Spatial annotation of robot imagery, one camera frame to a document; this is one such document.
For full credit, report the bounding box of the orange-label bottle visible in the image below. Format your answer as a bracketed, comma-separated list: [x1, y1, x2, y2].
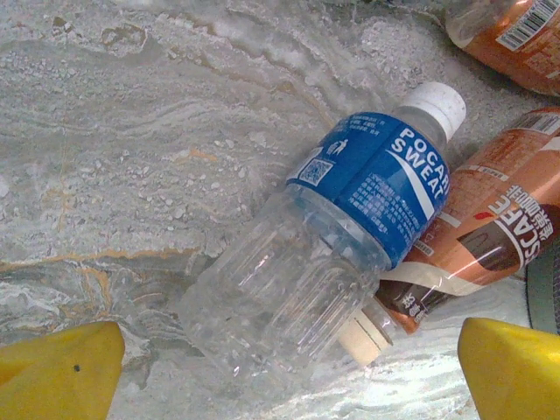
[444, 0, 560, 98]

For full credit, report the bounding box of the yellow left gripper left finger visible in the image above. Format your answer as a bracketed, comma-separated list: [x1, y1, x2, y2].
[0, 321, 127, 420]

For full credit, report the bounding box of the brown coffee bottle cream cap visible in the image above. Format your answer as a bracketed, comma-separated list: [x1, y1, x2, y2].
[339, 107, 560, 368]

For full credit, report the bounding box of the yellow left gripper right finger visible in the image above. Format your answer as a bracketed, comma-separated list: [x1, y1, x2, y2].
[457, 317, 560, 420]

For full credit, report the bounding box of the clear bottle blue Pocari label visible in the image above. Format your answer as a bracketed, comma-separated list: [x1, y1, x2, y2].
[178, 81, 468, 390]

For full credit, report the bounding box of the round metal bin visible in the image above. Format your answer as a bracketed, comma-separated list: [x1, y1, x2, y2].
[524, 251, 560, 338]

